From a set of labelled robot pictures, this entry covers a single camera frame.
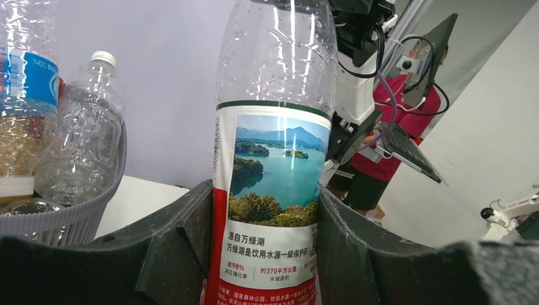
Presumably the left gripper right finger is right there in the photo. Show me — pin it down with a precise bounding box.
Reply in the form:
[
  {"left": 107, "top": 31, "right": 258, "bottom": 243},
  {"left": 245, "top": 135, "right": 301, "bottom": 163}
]
[{"left": 317, "top": 189, "right": 538, "bottom": 304}]

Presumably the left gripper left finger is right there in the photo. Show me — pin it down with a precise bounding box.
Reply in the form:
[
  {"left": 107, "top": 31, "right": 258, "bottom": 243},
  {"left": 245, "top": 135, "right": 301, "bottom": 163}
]
[{"left": 1, "top": 180, "right": 213, "bottom": 304}]

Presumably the grey mesh waste bin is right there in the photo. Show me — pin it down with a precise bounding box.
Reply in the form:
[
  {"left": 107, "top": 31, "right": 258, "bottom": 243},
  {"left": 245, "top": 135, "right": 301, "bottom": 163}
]
[{"left": 1, "top": 124, "right": 127, "bottom": 247}]

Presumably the clear crushed bottle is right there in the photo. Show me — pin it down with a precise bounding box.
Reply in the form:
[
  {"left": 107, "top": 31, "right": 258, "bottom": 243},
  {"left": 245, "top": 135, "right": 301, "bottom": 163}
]
[{"left": 35, "top": 50, "right": 126, "bottom": 206}]

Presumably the red cap bottle blue-red label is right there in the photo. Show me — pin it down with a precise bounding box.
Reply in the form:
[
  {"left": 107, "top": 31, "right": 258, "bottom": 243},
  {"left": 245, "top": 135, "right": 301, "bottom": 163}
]
[{"left": 201, "top": 1, "right": 338, "bottom": 304}]

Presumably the clear bottle blue label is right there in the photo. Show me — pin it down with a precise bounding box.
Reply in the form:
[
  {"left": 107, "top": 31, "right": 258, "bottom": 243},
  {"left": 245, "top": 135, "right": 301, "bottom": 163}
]
[{"left": 1, "top": 1, "right": 60, "bottom": 177}]

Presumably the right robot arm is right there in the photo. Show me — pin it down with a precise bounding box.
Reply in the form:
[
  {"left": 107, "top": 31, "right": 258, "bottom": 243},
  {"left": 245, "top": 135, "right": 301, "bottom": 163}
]
[{"left": 320, "top": 1, "right": 398, "bottom": 185}]

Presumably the black keyboard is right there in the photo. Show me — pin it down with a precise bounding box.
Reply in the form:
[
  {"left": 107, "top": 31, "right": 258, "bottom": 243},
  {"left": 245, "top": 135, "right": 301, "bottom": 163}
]
[{"left": 373, "top": 122, "right": 447, "bottom": 184}]

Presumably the person in red shirt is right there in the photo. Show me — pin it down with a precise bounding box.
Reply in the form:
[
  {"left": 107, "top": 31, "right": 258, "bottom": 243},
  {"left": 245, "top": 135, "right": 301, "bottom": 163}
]
[{"left": 327, "top": 39, "right": 449, "bottom": 216}]

